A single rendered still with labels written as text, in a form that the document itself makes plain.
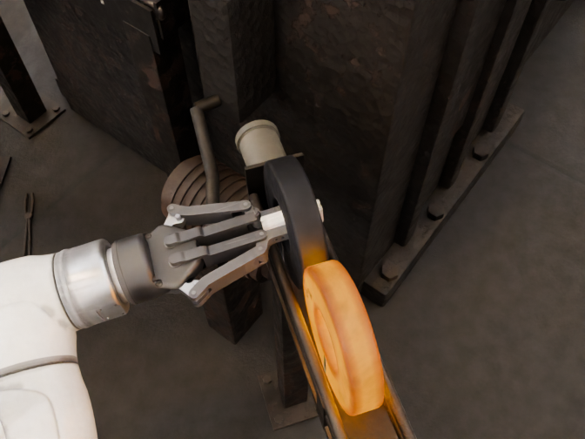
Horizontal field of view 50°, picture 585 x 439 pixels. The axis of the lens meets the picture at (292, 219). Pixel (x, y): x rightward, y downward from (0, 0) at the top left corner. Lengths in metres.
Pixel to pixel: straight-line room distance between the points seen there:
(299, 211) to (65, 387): 0.30
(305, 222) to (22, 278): 0.30
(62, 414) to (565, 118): 1.56
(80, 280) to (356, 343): 0.30
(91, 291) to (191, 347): 0.76
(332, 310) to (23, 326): 0.32
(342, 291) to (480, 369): 0.89
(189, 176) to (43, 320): 0.39
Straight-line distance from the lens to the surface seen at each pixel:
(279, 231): 0.71
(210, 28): 0.90
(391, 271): 1.41
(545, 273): 1.61
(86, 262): 0.70
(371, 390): 0.60
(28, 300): 0.71
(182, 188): 0.99
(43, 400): 0.68
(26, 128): 1.86
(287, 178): 0.67
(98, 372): 1.46
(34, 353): 0.70
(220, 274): 0.69
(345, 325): 0.58
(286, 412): 1.37
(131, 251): 0.70
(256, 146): 0.81
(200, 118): 0.97
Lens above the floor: 1.33
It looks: 58 degrees down
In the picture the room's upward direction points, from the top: straight up
